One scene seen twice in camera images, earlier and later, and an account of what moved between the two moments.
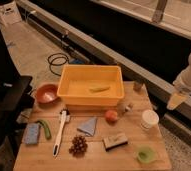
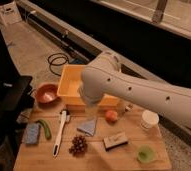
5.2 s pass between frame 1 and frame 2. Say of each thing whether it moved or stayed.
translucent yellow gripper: moved
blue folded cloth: stayed
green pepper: stayed
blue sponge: stayed
